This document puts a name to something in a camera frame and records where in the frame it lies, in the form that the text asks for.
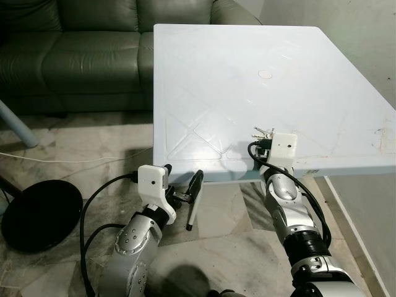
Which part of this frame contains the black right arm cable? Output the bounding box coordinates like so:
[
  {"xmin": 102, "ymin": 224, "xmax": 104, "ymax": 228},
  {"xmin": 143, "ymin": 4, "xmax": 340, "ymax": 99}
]
[{"xmin": 248, "ymin": 141, "xmax": 333, "ymax": 249}]

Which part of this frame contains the thin white floor cable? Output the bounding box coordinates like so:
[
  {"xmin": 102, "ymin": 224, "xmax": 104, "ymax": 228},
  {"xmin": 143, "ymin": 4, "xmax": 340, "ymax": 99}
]
[{"xmin": 0, "ymin": 147, "xmax": 153, "ymax": 164}]

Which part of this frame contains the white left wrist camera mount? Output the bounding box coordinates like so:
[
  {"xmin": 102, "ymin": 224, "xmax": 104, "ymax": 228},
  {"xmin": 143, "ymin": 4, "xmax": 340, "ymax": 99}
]
[{"xmin": 137, "ymin": 164, "xmax": 178, "ymax": 215}]

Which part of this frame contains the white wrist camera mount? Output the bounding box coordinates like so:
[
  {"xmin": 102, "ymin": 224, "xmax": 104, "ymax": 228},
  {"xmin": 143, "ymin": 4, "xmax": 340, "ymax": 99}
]
[
  {"xmin": 270, "ymin": 132, "xmax": 299, "ymax": 170},
  {"xmin": 137, "ymin": 164, "xmax": 178, "ymax": 215}
]

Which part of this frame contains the blue-grey slanted pole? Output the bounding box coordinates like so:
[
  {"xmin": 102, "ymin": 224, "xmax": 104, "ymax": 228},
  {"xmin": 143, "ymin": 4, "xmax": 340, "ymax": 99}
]
[{"xmin": 0, "ymin": 99, "xmax": 38, "ymax": 149}]

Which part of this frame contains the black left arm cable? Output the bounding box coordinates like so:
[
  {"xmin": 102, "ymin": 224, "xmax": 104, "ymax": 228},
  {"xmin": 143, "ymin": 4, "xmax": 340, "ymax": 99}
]
[{"xmin": 79, "ymin": 173, "xmax": 140, "ymax": 297}]

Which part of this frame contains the white plastic square table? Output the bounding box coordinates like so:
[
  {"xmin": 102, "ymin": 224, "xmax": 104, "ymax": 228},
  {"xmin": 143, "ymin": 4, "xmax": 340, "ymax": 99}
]
[{"xmin": 152, "ymin": 24, "xmax": 396, "ymax": 184}]

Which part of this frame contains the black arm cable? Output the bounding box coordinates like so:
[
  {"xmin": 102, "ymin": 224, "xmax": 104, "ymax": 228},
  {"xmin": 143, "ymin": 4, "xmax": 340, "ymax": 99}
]
[
  {"xmin": 248, "ymin": 141, "xmax": 333, "ymax": 249},
  {"xmin": 79, "ymin": 173, "xmax": 140, "ymax": 297}
]

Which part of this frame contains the silver bunch of keys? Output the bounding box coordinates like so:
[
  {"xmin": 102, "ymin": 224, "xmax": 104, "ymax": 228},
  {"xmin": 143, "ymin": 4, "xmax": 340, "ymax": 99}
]
[{"xmin": 251, "ymin": 126, "xmax": 275, "ymax": 140}]

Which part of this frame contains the grey metal table leg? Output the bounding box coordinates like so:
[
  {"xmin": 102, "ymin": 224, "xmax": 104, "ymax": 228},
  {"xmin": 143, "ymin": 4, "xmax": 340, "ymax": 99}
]
[{"xmin": 187, "ymin": 182, "xmax": 202, "ymax": 231}]

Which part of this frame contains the black round disc base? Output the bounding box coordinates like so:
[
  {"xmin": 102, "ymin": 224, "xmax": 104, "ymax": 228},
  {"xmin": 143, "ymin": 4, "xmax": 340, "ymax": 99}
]
[{"xmin": 0, "ymin": 179, "xmax": 84, "ymax": 253}]

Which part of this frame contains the green leather sofa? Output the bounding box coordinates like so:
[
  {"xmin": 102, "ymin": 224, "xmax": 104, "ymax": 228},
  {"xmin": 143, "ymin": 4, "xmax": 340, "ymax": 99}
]
[{"xmin": 0, "ymin": 0, "xmax": 262, "ymax": 116}]

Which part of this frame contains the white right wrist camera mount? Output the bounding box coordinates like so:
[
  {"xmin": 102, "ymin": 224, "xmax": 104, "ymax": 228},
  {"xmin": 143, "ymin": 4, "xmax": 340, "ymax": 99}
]
[{"xmin": 270, "ymin": 132, "xmax": 299, "ymax": 170}]

